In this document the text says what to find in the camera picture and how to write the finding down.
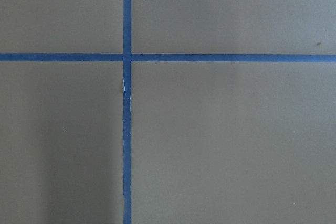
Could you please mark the vertical blue tape strip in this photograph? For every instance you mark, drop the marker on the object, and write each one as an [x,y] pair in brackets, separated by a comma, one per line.
[127,110]

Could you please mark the horizontal blue tape strip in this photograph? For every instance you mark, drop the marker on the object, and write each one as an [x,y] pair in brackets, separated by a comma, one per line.
[166,57]

